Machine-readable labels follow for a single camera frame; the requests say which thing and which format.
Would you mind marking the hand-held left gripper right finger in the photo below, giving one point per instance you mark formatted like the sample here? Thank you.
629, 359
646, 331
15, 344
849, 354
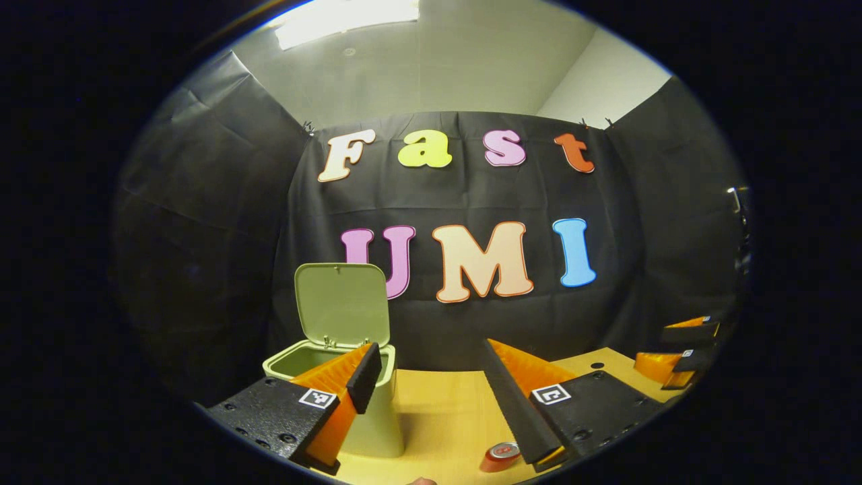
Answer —
515, 411

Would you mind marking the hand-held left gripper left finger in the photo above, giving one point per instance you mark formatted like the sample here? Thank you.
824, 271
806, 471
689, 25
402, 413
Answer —
367, 377

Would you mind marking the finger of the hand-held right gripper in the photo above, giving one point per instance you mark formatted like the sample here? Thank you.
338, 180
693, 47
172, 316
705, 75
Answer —
656, 367
690, 331

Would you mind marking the red pop can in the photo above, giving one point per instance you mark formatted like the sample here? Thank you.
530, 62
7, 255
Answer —
500, 458

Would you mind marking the pale green garbage bin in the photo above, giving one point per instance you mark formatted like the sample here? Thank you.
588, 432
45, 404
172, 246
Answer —
343, 303

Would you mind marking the wooden desktop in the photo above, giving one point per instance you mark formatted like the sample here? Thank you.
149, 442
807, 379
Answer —
444, 417

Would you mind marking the ceiling light panel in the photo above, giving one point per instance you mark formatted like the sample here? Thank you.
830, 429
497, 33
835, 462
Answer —
343, 20

